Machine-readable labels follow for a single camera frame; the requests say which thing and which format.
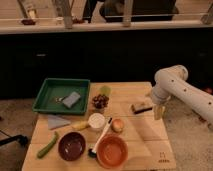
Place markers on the green cucumber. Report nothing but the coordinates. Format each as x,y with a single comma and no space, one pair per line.
42,152

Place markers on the white cup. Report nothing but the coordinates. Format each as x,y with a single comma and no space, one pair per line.
96,121

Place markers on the brown block eraser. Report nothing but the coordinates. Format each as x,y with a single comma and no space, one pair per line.
140,107

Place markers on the black chair leg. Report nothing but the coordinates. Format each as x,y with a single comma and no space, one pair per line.
21,139

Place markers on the small metal fork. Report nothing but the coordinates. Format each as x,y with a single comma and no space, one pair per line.
58,99

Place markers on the apple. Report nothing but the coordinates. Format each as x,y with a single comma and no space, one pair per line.
117,125

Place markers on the orange bowl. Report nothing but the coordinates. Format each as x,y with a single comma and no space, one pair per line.
112,152

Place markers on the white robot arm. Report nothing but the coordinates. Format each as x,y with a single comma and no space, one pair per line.
172,81

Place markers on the dark red dish on shelf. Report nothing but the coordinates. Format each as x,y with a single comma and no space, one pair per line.
28,22

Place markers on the grey cloth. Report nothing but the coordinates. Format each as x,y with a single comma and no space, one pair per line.
56,122

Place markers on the green plastic tray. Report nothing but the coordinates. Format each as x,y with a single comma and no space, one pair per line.
59,87

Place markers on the purple bowl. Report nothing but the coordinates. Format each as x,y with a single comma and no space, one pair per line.
71,146

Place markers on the bunch of dark grapes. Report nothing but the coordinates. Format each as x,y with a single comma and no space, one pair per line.
100,101

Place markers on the grey sponge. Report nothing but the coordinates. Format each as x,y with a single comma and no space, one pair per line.
70,100

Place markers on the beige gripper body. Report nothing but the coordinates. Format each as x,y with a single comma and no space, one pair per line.
159,109

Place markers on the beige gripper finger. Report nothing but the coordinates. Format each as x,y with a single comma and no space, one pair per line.
162,115
156,117

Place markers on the yellow banana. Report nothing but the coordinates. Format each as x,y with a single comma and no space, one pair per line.
77,126

